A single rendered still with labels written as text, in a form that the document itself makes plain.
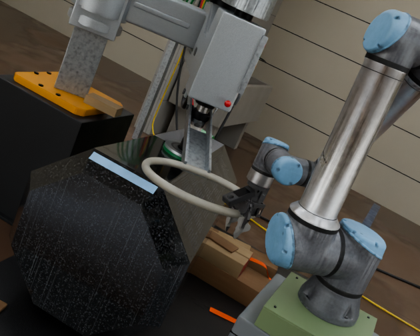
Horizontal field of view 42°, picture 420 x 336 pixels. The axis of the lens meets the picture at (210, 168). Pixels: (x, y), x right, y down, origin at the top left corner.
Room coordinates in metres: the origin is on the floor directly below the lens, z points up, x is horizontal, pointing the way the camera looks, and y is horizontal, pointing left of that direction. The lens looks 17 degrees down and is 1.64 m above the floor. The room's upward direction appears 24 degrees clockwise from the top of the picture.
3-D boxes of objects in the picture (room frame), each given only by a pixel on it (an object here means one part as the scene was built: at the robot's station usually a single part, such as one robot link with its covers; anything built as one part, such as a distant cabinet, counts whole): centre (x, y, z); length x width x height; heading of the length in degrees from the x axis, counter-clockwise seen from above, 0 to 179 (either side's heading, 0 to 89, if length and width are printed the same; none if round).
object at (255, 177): (1.83, -0.17, 1.12); 0.10 x 0.09 x 0.05; 44
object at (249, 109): (6.04, 0.20, 0.43); 1.30 x 0.62 x 0.86; 163
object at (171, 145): (2.60, 0.15, 0.86); 0.21 x 0.21 x 0.01
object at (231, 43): (2.68, 0.17, 1.34); 0.36 x 0.22 x 0.45; 14
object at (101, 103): (2.95, 0.70, 0.81); 0.20 x 0.10 x 0.05; 85
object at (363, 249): (1.50, -0.48, 1.11); 0.17 x 0.15 x 0.18; 111
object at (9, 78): (3.06, 0.93, 0.37); 0.66 x 0.66 x 0.74; 77
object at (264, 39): (2.56, 0.02, 1.39); 0.08 x 0.03 x 0.28; 14
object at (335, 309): (1.51, -0.50, 0.98); 0.19 x 0.19 x 0.10
